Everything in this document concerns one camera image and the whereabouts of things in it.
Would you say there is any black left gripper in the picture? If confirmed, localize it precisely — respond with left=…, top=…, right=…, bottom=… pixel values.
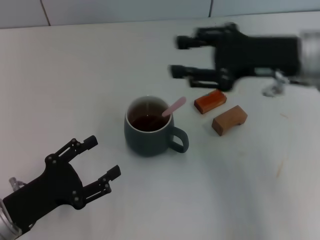
left=2, top=135, right=122, bottom=232

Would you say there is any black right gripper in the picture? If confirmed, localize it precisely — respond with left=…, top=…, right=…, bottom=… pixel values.
left=169, top=22, right=303, bottom=92

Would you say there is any grey ceramic mug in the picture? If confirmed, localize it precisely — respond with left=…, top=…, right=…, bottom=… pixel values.
left=124, top=95, right=190, bottom=158

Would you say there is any pink handled metal spoon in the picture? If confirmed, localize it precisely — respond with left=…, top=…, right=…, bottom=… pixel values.
left=161, top=96, right=187, bottom=118

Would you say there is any reddish flat wooden block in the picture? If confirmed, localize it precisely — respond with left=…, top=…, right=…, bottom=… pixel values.
left=193, top=89, right=228, bottom=115

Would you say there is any dark brown tea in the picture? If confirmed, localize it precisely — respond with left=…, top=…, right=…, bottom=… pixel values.
left=129, top=114, right=168, bottom=132

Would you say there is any light brown arched wooden block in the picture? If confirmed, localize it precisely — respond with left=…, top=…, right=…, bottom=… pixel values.
left=211, top=104, right=248, bottom=137

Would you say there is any left gripper cable connector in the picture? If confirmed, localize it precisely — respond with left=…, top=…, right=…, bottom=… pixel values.
left=8, top=176, right=26, bottom=192

